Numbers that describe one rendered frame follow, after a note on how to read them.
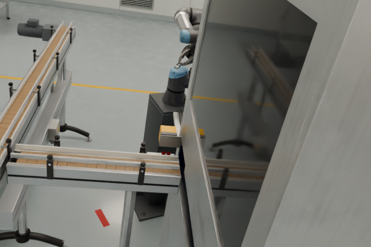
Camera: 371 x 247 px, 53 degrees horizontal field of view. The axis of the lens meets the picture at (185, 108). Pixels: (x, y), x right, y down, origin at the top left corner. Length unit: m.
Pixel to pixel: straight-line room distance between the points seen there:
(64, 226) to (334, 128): 2.22
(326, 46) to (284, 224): 0.30
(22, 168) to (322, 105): 1.27
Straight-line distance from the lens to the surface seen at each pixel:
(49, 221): 2.65
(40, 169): 1.57
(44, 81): 2.20
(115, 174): 1.55
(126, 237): 1.86
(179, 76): 2.28
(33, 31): 3.07
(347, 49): 0.51
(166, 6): 6.84
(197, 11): 2.47
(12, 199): 2.01
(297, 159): 0.57
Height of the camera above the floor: 1.92
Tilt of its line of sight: 29 degrees down
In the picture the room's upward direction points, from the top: 11 degrees clockwise
